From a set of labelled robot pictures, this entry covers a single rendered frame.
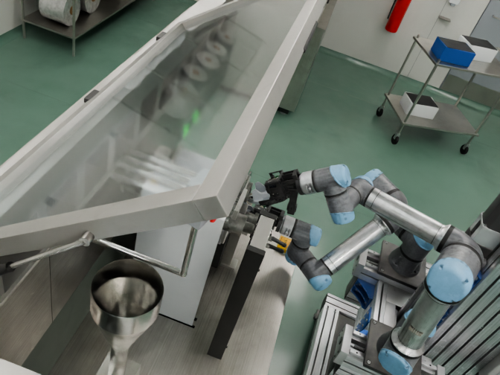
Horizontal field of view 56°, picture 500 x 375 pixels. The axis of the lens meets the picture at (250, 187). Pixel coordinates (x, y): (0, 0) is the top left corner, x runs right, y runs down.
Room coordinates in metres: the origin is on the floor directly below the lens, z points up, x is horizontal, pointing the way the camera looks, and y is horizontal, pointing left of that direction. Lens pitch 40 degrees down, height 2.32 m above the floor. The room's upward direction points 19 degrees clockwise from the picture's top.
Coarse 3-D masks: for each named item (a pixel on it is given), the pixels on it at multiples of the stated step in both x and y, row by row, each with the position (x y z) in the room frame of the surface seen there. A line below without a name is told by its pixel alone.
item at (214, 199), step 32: (320, 0) 1.07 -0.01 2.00; (288, 64) 0.71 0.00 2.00; (96, 96) 0.91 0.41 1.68; (256, 96) 0.59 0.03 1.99; (64, 128) 0.76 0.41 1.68; (256, 128) 0.50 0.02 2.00; (32, 160) 0.64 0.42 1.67; (224, 160) 0.42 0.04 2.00; (192, 192) 0.37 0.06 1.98; (224, 192) 0.37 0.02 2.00; (32, 224) 0.38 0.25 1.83; (64, 224) 0.36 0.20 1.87; (96, 224) 0.36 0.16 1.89; (128, 224) 0.36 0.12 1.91; (160, 224) 0.36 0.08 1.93; (32, 256) 0.35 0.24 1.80
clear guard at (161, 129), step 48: (288, 0) 1.22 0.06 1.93; (192, 48) 1.09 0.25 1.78; (240, 48) 0.92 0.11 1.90; (144, 96) 0.82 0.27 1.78; (192, 96) 0.72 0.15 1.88; (240, 96) 0.65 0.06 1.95; (96, 144) 0.63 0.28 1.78; (144, 144) 0.57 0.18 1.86; (192, 144) 0.52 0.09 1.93; (0, 192) 0.54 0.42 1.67; (48, 192) 0.49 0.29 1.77; (96, 192) 0.45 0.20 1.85; (144, 192) 0.42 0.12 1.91
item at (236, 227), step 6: (228, 216) 0.99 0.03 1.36; (240, 216) 1.00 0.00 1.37; (246, 216) 1.02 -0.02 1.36; (228, 222) 0.98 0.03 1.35; (234, 222) 0.98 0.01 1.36; (240, 222) 0.98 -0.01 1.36; (222, 228) 0.97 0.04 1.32; (228, 228) 0.97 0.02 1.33; (234, 228) 0.97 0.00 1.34; (240, 228) 0.97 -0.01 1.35; (240, 234) 0.97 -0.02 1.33
